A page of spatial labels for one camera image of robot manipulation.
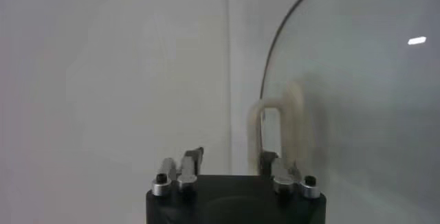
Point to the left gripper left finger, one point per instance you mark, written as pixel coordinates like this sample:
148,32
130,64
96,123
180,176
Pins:
184,174

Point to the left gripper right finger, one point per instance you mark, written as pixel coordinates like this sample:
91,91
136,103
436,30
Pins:
285,180

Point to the round glass pot lid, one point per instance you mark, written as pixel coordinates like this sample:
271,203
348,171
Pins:
361,108

